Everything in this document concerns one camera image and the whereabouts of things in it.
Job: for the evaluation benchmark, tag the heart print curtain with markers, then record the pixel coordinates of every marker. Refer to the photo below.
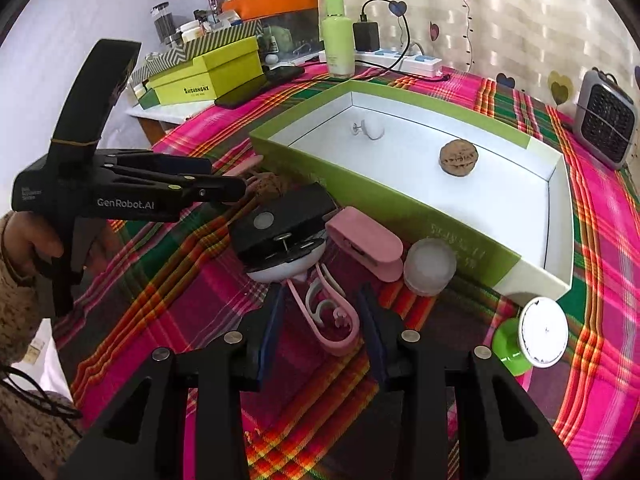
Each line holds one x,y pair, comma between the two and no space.
525,20

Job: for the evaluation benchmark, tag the clear storage bin orange lid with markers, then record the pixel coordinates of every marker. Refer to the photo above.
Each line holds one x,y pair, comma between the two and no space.
280,0

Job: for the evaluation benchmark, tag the white round cap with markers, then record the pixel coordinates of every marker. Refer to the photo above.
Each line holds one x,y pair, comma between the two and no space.
430,267

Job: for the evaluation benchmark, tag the plaid tablecloth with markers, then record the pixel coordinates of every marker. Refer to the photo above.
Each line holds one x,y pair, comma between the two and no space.
175,270

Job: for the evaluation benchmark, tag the yellow-green shoebox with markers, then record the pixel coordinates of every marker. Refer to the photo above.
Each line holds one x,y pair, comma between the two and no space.
200,80

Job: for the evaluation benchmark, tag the black smartphone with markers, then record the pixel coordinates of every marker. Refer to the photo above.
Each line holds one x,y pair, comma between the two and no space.
240,94

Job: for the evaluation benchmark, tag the green white suction cup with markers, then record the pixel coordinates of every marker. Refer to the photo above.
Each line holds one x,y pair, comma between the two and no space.
542,332

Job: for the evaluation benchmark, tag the green white striped box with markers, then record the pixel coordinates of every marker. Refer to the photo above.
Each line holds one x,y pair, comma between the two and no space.
210,40

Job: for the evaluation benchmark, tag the white side table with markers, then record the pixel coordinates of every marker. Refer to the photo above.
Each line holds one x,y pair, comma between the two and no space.
160,116

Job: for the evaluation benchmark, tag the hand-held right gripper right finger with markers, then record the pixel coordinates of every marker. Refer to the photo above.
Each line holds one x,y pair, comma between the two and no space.
372,332

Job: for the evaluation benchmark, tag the grey small heater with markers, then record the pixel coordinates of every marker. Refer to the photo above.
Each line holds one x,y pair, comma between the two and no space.
607,115

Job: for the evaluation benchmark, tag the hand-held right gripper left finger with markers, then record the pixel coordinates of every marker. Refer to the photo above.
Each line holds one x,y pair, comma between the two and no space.
269,340

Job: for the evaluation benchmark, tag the black rectangular device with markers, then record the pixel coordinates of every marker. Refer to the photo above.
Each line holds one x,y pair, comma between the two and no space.
295,210

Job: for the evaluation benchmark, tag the person's left hand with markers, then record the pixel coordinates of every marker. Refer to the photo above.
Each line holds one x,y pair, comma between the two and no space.
32,240

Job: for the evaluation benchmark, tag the light green bottle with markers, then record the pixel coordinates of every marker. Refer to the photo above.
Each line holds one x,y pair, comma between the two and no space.
337,40

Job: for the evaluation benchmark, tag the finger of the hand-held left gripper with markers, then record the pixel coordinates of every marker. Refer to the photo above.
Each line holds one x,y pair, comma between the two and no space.
220,191
165,164

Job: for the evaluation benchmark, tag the green white box lid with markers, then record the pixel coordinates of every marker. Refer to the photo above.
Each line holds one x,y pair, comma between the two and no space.
425,160

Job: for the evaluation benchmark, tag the glass jar black lid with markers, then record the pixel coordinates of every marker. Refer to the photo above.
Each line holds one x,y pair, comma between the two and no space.
162,22

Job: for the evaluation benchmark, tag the white suction hook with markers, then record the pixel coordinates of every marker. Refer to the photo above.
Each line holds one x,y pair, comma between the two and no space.
369,129

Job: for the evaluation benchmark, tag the black charger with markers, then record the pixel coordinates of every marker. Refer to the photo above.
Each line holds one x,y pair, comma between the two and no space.
366,36

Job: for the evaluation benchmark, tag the black white oval device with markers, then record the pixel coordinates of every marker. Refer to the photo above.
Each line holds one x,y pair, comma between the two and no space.
280,272

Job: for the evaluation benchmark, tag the pink rectangular clip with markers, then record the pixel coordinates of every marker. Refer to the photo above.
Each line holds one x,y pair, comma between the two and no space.
365,245

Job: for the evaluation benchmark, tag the white blue power strip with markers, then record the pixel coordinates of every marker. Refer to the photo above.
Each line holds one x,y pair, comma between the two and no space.
420,64

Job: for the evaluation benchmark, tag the pink white carabiner hook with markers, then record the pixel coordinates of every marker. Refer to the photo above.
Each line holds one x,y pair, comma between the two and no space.
342,346

